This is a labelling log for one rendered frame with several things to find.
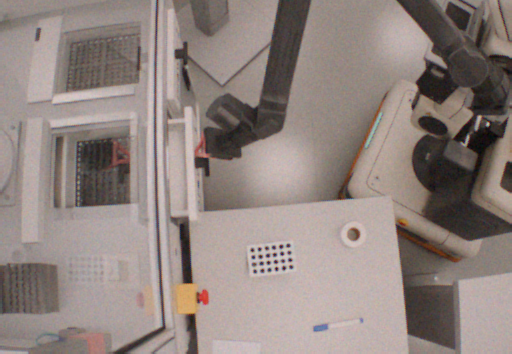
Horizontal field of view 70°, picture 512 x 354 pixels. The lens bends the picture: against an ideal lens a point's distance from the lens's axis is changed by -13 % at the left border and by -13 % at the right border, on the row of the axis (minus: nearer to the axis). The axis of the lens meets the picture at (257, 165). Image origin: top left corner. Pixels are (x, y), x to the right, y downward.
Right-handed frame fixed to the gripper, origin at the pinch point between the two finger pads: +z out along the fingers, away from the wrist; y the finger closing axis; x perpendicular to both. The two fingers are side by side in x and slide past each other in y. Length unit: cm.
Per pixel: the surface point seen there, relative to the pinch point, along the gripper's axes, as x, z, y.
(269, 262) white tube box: 28.3, -0.2, -19.5
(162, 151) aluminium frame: 1.9, -1.9, 12.9
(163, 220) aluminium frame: 17.9, -1.6, 13.2
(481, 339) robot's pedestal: 60, -40, -65
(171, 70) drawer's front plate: -22.4, 1.6, 7.7
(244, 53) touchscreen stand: -78, 53, -68
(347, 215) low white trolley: 17.7, -15.3, -36.9
